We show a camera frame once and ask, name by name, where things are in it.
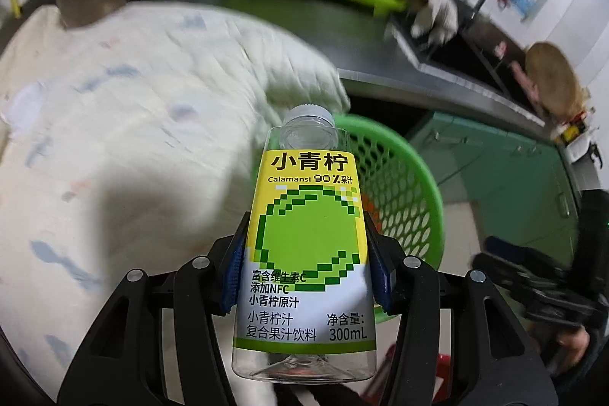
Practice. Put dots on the metal sink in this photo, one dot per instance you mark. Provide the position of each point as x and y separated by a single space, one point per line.
466 59

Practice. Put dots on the white quilted mat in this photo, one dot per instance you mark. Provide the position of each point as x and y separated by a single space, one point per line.
119 149

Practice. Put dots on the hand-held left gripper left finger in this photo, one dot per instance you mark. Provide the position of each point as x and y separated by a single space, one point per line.
233 273

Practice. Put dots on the green plastic basket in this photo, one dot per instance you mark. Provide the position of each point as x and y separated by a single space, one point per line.
404 196

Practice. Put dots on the green cabinet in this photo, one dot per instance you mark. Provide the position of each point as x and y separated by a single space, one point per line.
499 182

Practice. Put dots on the white rag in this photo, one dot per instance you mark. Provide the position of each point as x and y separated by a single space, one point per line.
435 16

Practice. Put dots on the juice bottle yellow green label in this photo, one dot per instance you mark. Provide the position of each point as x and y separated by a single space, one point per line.
304 244

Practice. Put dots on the round wooden cutting board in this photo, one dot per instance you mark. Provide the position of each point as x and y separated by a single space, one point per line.
554 78

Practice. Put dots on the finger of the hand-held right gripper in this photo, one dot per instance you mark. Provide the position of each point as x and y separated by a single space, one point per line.
523 250
499 275

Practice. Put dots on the person's right hand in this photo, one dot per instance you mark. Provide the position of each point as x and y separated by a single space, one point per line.
580 351

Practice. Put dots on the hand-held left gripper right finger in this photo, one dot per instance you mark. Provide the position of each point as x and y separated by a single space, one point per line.
383 277

